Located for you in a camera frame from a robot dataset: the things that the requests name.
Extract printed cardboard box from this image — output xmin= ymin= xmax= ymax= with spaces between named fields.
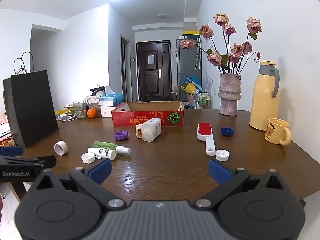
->
xmin=111 ymin=101 xmax=185 ymax=127

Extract blue tissue pack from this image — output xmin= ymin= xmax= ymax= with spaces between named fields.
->
xmin=98 ymin=86 xmax=124 ymax=106

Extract purple bottle cap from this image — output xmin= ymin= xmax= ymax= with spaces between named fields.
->
xmin=114 ymin=130 xmax=129 ymax=141

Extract metal storage rack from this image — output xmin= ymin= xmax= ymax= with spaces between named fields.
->
xmin=194 ymin=91 xmax=212 ymax=110

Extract red and white lint brush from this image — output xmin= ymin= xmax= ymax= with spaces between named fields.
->
xmin=197 ymin=122 xmax=216 ymax=157

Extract black paper bag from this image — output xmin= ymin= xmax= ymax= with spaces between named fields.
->
xmin=3 ymin=52 xmax=59 ymax=148

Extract purple clothes hangers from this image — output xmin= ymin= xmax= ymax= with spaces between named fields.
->
xmin=205 ymin=70 xmax=213 ymax=91

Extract pink textured vase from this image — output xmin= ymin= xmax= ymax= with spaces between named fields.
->
xmin=218 ymin=72 xmax=242 ymax=116

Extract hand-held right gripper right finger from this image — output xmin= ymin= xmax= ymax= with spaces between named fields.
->
xmin=194 ymin=159 xmax=290 ymax=209

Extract green spray bottle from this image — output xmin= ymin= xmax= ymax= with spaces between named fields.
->
xmin=93 ymin=141 xmax=131 ymax=155

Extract clear container with white lid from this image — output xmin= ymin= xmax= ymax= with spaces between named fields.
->
xmin=86 ymin=95 xmax=100 ymax=108

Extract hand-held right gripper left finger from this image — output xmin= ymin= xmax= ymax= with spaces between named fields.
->
xmin=29 ymin=158 xmax=127 ymax=209

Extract bunch of dried roses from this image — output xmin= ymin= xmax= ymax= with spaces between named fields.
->
xmin=179 ymin=13 xmax=262 ymax=75

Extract black folding chair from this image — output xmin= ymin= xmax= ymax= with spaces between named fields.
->
xmin=144 ymin=95 xmax=173 ymax=102

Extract white charger with cable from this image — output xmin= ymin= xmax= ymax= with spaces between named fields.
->
xmin=58 ymin=114 xmax=78 ymax=122

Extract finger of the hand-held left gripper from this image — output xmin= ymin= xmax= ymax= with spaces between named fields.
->
xmin=0 ymin=146 xmax=24 ymax=157
xmin=0 ymin=155 xmax=57 ymax=168

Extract dark brown door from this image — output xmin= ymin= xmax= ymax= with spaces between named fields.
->
xmin=136 ymin=41 xmax=172 ymax=102

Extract white folded umbrella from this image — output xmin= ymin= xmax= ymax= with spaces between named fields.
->
xmin=195 ymin=37 xmax=202 ymax=69

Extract white plastic jar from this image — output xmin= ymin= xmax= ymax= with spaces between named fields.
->
xmin=136 ymin=118 xmax=162 ymax=142

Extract yellow thermos jug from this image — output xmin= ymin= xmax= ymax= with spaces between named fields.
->
xmin=249 ymin=60 xmax=280 ymax=131

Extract grey refrigerator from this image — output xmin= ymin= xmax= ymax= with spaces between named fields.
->
xmin=176 ymin=37 xmax=202 ymax=105

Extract flat white bottle cap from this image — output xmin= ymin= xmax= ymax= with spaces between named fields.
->
xmin=215 ymin=149 xmax=230 ymax=161
xmin=81 ymin=153 xmax=95 ymax=164

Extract clear glass cup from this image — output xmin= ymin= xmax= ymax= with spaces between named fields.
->
xmin=73 ymin=100 xmax=87 ymax=119

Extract yellow mug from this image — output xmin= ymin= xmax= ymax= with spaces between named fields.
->
xmin=264 ymin=118 xmax=292 ymax=146

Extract colourful snack packets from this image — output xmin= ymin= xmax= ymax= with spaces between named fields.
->
xmin=0 ymin=114 xmax=12 ymax=147

